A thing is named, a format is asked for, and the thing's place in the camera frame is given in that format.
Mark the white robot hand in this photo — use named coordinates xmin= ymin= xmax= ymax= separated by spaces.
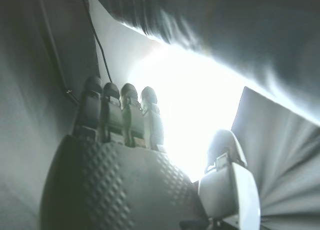
xmin=39 ymin=75 xmax=262 ymax=230

